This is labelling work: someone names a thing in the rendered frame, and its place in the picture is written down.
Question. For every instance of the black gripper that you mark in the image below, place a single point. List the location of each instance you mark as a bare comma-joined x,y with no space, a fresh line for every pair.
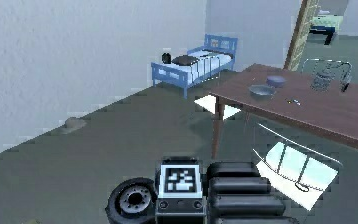
133,201

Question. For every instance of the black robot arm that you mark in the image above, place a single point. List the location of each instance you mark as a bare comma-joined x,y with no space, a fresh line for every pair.
220,193

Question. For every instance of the grey floor cushion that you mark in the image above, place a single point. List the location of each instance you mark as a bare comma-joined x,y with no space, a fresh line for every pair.
73,124

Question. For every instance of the black alarm clock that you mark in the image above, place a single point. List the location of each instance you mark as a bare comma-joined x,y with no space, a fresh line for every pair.
166,58

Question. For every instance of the blue bed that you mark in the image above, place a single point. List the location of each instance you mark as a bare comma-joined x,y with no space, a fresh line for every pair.
193,66

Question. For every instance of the dark grey pillow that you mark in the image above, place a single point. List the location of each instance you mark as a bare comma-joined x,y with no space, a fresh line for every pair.
185,60

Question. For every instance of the blue-grey bowl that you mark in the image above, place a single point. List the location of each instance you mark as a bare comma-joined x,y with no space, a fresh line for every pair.
276,80

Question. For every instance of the small pen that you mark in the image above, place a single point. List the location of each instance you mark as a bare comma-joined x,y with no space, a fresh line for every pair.
293,101

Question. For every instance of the brown wooden table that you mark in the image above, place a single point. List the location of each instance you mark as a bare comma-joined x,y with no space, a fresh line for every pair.
297,100

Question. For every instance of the pale green desk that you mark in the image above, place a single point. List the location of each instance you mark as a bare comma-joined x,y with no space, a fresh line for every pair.
325,25

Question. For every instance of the wooden door frame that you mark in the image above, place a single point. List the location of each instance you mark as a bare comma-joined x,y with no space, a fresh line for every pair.
300,35

